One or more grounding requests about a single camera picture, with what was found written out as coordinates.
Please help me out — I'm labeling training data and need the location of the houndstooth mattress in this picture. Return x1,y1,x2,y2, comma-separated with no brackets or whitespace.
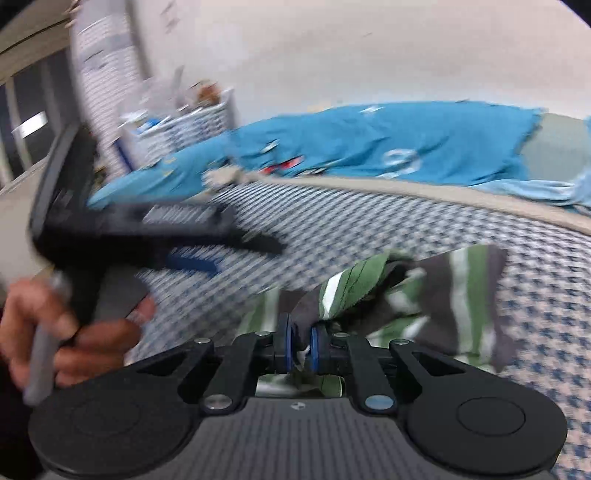
124,176,591,480

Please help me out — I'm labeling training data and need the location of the green grey striped shirt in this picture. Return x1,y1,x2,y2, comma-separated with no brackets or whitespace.
235,244,519,398

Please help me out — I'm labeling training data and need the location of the light blue cloth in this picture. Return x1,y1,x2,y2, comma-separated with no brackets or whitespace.
471,178,591,210

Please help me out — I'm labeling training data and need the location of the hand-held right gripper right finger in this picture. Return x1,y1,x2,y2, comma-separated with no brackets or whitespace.
309,324,466,414

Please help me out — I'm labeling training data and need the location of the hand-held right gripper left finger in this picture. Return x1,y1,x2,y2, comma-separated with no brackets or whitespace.
134,314,296,414

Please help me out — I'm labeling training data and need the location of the white perforated plastic basket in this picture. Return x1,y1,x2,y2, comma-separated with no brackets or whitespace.
119,88,237,168

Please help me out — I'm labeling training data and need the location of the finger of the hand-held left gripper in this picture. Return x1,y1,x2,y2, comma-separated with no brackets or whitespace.
222,217,285,256
165,248,220,278

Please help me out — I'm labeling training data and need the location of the dark glass door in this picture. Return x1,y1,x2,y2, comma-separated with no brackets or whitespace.
0,46,72,185

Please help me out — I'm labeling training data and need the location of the person's left hand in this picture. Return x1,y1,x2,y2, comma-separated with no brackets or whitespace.
0,276,158,394

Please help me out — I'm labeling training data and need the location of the grey pillow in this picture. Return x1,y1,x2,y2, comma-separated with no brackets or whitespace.
517,113,591,185

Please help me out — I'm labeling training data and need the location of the blue printed blanket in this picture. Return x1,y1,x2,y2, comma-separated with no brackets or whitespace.
87,104,591,209

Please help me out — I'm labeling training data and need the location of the checkered fabric wardrobe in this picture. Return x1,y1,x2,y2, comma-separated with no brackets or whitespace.
70,0,145,139

